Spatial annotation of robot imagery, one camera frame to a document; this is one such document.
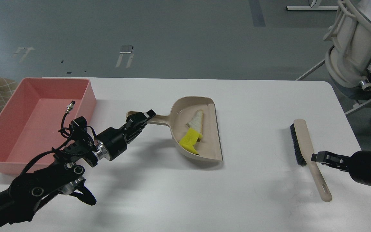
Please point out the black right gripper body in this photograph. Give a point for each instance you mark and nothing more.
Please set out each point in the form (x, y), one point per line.
(359, 167)

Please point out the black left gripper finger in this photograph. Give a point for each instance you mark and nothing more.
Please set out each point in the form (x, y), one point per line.
(137, 120)
(133, 132)

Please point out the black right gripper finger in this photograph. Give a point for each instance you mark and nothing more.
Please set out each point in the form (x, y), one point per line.
(329, 158)
(341, 167)

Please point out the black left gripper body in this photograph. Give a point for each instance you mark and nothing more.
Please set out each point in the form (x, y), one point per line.
(114, 140)

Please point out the beige hand brush black bristles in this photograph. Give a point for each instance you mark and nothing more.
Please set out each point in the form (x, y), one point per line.
(303, 150)

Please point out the beige plastic dustpan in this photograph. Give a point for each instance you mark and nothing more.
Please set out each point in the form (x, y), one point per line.
(182, 111)

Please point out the yellow sponge piece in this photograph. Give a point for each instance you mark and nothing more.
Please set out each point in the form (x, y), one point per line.
(189, 140)

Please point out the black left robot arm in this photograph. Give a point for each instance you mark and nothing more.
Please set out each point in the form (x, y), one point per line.
(56, 172)

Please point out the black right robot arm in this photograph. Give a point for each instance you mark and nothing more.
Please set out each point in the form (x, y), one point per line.
(358, 165)

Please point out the pink plastic bin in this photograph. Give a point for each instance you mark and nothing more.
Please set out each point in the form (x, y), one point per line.
(31, 120)

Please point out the white office chair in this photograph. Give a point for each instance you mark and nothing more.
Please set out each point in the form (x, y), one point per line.
(348, 58)

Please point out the white floor stand bar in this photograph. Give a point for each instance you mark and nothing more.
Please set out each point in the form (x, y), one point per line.
(315, 8)

